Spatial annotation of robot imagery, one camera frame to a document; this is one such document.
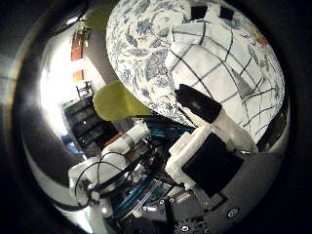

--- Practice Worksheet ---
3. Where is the white checked cloth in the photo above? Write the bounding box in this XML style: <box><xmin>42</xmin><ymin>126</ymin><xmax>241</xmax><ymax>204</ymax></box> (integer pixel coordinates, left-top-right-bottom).
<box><xmin>164</xmin><ymin>3</ymin><xmax>281</xmax><ymax>144</ymax></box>

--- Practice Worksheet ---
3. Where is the blue floral tablecloth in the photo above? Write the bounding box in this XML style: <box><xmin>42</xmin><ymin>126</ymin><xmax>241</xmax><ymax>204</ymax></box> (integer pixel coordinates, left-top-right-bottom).
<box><xmin>105</xmin><ymin>0</ymin><xmax>287</xmax><ymax>144</ymax></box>

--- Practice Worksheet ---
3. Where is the blue plastic item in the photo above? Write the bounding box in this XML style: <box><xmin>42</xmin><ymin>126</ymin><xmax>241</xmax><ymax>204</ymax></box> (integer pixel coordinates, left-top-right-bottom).
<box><xmin>61</xmin><ymin>135</ymin><xmax>83</xmax><ymax>154</ymax></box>

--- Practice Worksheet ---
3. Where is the black chair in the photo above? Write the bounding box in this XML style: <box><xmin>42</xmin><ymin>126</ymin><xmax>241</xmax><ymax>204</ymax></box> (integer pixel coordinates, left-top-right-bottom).
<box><xmin>75</xmin><ymin>81</ymin><xmax>95</xmax><ymax>99</ymax></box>

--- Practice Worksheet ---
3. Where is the black box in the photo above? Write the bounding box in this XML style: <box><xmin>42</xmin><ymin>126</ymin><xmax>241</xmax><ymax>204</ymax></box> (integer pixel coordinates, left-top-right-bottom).
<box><xmin>190</xmin><ymin>5</ymin><xmax>209</xmax><ymax>20</ymax></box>
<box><xmin>219</xmin><ymin>6</ymin><xmax>235</xmax><ymax>21</ymax></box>

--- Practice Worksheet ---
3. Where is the orange panel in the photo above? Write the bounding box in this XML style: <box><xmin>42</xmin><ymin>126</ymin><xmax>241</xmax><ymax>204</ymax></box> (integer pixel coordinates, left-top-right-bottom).
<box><xmin>72</xmin><ymin>69</ymin><xmax>85</xmax><ymax>83</ymax></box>

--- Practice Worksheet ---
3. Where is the reddish-brown wooden panel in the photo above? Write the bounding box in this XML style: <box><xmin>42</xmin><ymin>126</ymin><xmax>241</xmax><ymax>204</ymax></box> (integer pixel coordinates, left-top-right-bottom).
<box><xmin>70</xmin><ymin>33</ymin><xmax>84</xmax><ymax>62</ymax></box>

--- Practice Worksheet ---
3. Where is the teal cable bundle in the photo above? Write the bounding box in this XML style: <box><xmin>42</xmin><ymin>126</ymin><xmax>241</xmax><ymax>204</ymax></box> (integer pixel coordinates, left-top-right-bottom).
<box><xmin>113</xmin><ymin>122</ymin><xmax>193</xmax><ymax>219</ymax></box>

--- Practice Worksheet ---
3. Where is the black cable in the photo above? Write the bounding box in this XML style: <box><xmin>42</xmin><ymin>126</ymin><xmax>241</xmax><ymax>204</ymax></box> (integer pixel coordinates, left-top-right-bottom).
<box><xmin>73</xmin><ymin>151</ymin><xmax>133</xmax><ymax>207</ymax></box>

